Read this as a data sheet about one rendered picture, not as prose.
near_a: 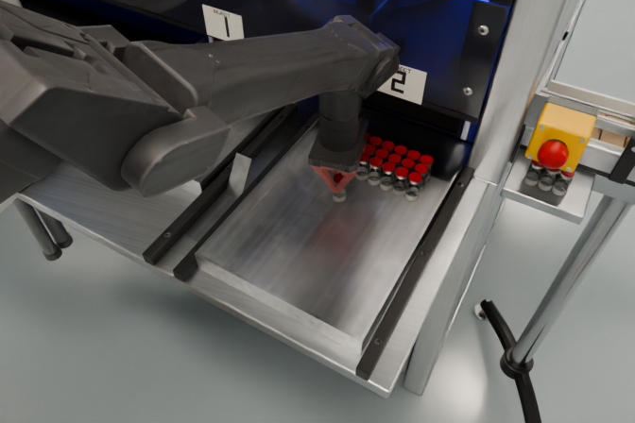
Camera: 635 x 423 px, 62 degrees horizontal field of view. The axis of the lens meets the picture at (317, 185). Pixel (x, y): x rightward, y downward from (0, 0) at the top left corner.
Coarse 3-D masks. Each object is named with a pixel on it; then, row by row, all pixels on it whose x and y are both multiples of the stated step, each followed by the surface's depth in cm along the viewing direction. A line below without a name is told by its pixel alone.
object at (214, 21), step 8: (208, 8) 93; (216, 8) 92; (208, 16) 94; (216, 16) 93; (232, 16) 91; (240, 16) 91; (208, 24) 96; (216, 24) 95; (224, 24) 94; (232, 24) 93; (240, 24) 92; (208, 32) 97; (216, 32) 96; (224, 32) 95; (232, 32) 94; (240, 32) 93; (224, 40) 96
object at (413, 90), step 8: (400, 64) 80; (408, 72) 80; (416, 72) 80; (424, 72) 79; (408, 80) 82; (416, 80) 81; (424, 80) 80; (384, 88) 85; (400, 88) 83; (408, 88) 82; (416, 88) 82; (400, 96) 84; (408, 96) 84; (416, 96) 83
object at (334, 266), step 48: (288, 192) 85; (384, 192) 85; (432, 192) 85; (240, 240) 78; (288, 240) 78; (336, 240) 78; (384, 240) 78; (240, 288) 72; (288, 288) 73; (336, 288) 73; (384, 288) 73; (336, 336) 66
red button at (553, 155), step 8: (544, 144) 74; (552, 144) 73; (560, 144) 73; (544, 152) 74; (552, 152) 73; (560, 152) 73; (568, 152) 74; (544, 160) 74; (552, 160) 74; (560, 160) 73; (552, 168) 75
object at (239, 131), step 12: (252, 120) 98; (264, 120) 93; (240, 132) 95; (252, 132) 91; (228, 144) 93; (240, 144) 89; (228, 156) 86; (216, 168) 85; (192, 180) 83; (204, 180) 83; (192, 192) 85
